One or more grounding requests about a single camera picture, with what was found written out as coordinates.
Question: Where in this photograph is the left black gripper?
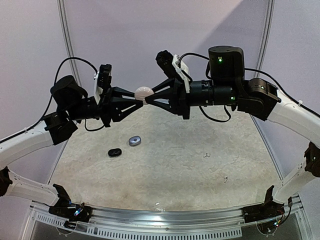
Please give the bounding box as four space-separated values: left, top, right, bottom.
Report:
67 84 144 127

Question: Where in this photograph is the white round charging case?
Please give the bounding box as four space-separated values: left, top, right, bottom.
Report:
134 86 154 101

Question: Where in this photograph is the blue earbud charging case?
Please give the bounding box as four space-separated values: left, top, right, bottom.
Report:
128 136 142 147

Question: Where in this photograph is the black earbud charging case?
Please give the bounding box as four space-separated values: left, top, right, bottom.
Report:
107 148 122 158

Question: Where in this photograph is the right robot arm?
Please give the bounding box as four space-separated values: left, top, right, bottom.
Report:
145 45 320 218

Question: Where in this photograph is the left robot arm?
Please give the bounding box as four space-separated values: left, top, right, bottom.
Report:
0 75 144 217

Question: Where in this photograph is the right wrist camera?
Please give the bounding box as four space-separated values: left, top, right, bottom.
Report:
155 50 192 94

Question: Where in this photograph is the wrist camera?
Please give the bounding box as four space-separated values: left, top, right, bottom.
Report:
93 64 112 103
155 50 192 94

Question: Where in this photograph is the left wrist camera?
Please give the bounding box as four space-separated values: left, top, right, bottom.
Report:
93 64 112 103

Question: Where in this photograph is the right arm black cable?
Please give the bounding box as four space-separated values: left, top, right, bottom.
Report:
178 52 320 123

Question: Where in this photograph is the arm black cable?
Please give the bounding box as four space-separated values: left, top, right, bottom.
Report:
178 52 320 123
0 57 106 145

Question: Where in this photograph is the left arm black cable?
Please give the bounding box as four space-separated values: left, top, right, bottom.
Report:
0 57 106 145

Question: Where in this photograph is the aluminium front rail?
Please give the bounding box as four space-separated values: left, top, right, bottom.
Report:
29 193 303 230

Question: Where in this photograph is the left aluminium frame post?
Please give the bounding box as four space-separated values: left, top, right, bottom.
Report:
56 0 83 87

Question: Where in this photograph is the aluminium frame post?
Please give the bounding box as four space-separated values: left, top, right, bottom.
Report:
243 0 275 70
56 0 83 87

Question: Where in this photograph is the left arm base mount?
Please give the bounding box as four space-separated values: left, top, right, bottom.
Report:
48 200 93 223

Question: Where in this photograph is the slotted white cable duct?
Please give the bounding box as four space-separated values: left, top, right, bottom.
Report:
29 213 243 240

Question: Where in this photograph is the right aluminium frame post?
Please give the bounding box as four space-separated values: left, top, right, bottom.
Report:
243 0 275 70

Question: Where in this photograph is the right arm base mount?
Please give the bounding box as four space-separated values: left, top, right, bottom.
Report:
241 201 293 225

